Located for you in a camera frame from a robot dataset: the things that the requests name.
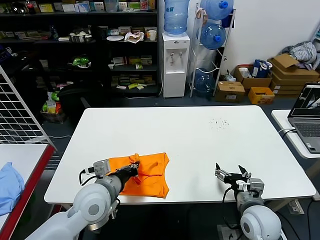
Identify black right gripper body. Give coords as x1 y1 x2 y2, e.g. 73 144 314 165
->
224 172 251 193

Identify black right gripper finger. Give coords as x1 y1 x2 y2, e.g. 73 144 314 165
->
237 164 252 179
214 162 227 181

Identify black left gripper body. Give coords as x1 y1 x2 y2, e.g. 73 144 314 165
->
115 166 138 180

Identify orange t-shirt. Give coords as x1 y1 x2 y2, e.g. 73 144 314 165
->
107 151 171 200

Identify grey clothes pile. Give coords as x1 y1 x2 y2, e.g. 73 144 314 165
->
279 41 320 70

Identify white floor plate black logo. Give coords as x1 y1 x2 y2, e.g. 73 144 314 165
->
216 224 242 240

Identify grey laptop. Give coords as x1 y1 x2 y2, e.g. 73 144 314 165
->
287 82 320 155

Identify yellow cardboard box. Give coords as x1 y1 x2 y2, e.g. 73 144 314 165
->
247 86 276 105

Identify sealed brown cardboard box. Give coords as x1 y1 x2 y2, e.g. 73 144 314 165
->
214 81 246 104

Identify black office chair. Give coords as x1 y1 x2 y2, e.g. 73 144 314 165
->
58 81 106 123

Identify dark basket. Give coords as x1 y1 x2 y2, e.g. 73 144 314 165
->
41 109 68 125

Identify white water dispenser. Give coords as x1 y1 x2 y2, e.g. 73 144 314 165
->
161 31 191 99

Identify flat cardboard box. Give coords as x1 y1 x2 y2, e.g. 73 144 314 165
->
269 79 307 91
273 88 305 96

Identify open brown cardboard box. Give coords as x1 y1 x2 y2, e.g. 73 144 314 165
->
233 64 273 90

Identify red-edged white side table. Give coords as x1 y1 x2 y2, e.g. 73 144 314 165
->
0 143 63 240

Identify yellow orange snack packet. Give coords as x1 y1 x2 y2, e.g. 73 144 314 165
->
47 101 63 115

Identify green snack packet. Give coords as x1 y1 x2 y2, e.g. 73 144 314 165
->
47 91 61 102

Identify blue paper bag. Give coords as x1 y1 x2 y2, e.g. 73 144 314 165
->
252 59 273 79

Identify green toy fruit bowl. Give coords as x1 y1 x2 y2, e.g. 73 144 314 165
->
67 56 92 69

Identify stacked cardboard boxes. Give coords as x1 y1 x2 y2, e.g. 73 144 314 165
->
267 53 320 82

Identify light blue cloth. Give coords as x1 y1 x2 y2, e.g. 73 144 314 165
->
0 161 26 216

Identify white plastic bag with bread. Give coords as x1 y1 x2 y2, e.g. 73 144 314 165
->
124 31 146 45

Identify white metal jug rack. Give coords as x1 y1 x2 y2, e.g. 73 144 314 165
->
189 2 237 99

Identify blue water jug blue cap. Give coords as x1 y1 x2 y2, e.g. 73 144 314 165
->
199 0 235 21
199 22 228 51

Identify metal bowl with eggs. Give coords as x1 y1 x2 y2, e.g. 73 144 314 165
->
68 28 94 43

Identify blue water jug with label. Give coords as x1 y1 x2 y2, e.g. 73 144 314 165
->
163 0 190 38

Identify plastic water bottle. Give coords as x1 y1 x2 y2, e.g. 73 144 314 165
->
49 24 59 41

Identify clear plastic container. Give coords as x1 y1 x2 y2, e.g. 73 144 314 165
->
104 0 120 13

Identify black shelving unit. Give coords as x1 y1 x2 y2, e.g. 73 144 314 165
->
0 0 161 98

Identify pale blue box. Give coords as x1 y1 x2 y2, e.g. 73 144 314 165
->
75 1 91 12

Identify cola bottle red label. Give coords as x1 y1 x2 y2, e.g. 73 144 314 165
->
25 0 36 14

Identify shiny round glass bowl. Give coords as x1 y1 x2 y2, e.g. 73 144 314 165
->
11 1 27 15

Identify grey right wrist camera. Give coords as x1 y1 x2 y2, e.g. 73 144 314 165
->
248 177 265 198

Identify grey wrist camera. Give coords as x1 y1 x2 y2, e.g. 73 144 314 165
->
248 177 265 198
92 159 111 178

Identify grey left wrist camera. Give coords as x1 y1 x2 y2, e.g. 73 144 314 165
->
92 159 111 178

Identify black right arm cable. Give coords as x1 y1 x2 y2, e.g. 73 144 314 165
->
222 186 238 230

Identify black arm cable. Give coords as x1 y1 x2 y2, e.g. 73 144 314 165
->
222 186 238 230
79 167 97 187

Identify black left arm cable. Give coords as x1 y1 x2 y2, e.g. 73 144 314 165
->
79 167 97 187

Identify white laptop cable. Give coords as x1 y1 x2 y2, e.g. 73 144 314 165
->
278 127 296 137

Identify white wire grid rack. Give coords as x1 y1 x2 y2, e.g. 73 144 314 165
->
0 63 58 152

